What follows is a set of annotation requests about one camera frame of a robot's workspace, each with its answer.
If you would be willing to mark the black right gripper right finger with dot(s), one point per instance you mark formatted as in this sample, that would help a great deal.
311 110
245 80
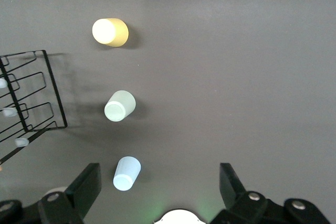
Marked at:
233 190

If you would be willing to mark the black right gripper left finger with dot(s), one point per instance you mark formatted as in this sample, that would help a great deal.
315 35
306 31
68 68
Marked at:
84 190

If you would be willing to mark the pale green plastic cup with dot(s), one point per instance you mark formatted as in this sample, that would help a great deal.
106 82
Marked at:
119 107

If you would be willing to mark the yellow plastic cup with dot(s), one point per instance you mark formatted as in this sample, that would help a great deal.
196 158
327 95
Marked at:
110 32

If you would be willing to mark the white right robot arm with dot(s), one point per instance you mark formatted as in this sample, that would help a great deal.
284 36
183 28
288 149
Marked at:
178 217

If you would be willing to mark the light blue plastic cup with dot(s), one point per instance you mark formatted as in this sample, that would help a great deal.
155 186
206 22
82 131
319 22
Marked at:
126 174

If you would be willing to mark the dark grey table cloth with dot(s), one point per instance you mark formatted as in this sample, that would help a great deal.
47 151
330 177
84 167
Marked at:
223 77

